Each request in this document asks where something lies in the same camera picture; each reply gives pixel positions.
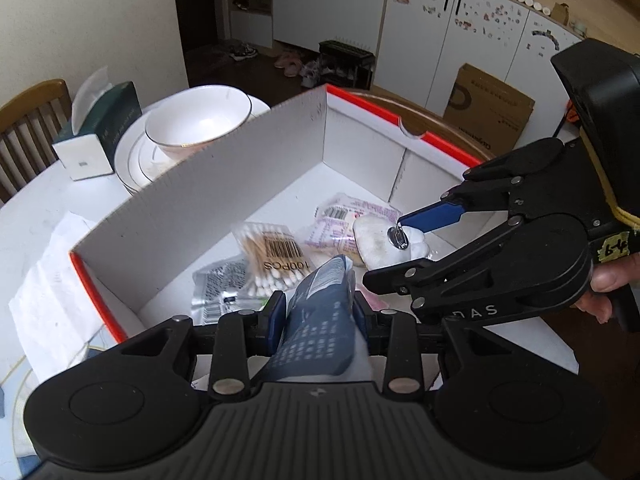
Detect purple snack packet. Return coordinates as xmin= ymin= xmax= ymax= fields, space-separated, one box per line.
xmin=304 ymin=192 xmax=402 ymax=262

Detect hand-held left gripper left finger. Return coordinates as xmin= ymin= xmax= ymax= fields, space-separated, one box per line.
xmin=120 ymin=290 xmax=288 ymax=401

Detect person's right hand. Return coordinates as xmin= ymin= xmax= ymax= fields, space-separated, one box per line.
xmin=575 ymin=255 xmax=640 ymax=324

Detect red and white cardboard box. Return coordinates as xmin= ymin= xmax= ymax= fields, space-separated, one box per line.
xmin=69 ymin=84 xmax=581 ymax=376

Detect white cotton pad pack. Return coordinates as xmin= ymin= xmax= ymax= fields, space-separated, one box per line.
xmin=352 ymin=215 xmax=434 ymax=271

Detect wooden chair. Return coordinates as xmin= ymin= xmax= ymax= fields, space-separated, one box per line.
xmin=0 ymin=78 xmax=74 ymax=206

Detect white and blue tissue pack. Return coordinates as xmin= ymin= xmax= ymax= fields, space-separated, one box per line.
xmin=262 ymin=254 xmax=375 ymax=386

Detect brown flat cardboard box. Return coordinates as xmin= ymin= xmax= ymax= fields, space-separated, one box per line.
xmin=442 ymin=63 xmax=536 ymax=159

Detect pink slippers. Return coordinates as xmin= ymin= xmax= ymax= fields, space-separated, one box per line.
xmin=273 ymin=51 xmax=302 ymax=79

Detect black shoe rack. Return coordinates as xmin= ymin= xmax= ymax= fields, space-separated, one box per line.
xmin=318 ymin=39 xmax=376 ymax=91

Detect dark green tissue box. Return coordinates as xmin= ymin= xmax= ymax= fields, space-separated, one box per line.
xmin=52 ymin=65 xmax=144 ymax=182

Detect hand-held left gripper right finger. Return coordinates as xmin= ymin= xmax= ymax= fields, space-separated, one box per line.
xmin=352 ymin=294 xmax=506 ymax=397

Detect white shoes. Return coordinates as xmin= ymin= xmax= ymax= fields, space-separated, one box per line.
xmin=299 ymin=59 xmax=322 ymax=87

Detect white paper towel sheets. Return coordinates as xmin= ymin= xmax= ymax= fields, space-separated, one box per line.
xmin=9 ymin=211 xmax=127 ymax=357

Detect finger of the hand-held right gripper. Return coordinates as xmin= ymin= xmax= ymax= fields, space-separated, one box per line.
xmin=398 ymin=137 xmax=576 ymax=234
xmin=362 ymin=214 xmax=532 ymax=322

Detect silver printed packet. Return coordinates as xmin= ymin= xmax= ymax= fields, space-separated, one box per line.
xmin=191 ymin=257 xmax=252 ymax=327

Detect white wall cabinets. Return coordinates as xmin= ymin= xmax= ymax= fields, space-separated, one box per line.
xmin=272 ymin=0 xmax=587 ymax=128

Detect white gold-rimmed bowl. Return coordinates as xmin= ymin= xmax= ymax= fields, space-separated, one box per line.
xmin=144 ymin=84 xmax=253 ymax=161

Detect cotton swab pack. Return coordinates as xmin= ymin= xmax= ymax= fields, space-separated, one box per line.
xmin=232 ymin=222 xmax=314 ymax=295

